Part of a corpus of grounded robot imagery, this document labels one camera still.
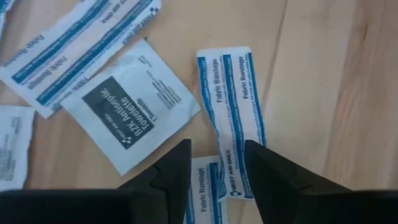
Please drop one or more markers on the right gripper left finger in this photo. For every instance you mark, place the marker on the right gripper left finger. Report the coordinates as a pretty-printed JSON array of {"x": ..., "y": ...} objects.
[{"x": 109, "y": 208}]

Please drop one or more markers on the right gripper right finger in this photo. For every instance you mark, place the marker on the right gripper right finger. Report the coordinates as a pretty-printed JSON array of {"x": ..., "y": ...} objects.
[{"x": 311, "y": 205}]

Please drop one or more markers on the blue striped fabric bandage packet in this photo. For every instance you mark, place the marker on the blue striped fabric bandage packet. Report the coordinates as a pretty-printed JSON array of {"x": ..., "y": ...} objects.
[
  {"x": 77, "y": 46},
  {"x": 230, "y": 102},
  {"x": 205, "y": 193}
]

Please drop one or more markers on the white antiseptic wipe packet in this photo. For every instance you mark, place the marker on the white antiseptic wipe packet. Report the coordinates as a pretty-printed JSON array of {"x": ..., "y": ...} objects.
[{"x": 130, "y": 105}]

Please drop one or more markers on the red label ointment packet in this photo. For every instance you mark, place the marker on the red label ointment packet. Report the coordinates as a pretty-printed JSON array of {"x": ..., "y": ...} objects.
[{"x": 15, "y": 140}]

